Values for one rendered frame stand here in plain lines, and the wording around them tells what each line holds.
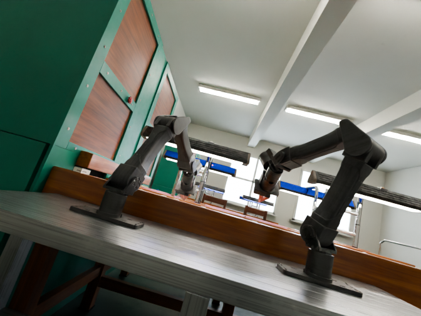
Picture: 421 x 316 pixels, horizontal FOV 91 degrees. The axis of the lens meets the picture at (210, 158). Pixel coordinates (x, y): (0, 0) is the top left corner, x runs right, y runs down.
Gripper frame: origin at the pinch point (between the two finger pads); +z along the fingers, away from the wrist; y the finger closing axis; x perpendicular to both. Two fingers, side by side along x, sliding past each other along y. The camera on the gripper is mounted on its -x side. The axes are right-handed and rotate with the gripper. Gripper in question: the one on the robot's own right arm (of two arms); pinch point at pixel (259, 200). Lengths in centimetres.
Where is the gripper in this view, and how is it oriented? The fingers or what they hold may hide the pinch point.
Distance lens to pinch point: 96.0
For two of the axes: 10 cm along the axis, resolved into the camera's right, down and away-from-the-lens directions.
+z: -1.8, 7.6, 6.2
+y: -9.6, -2.7, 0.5
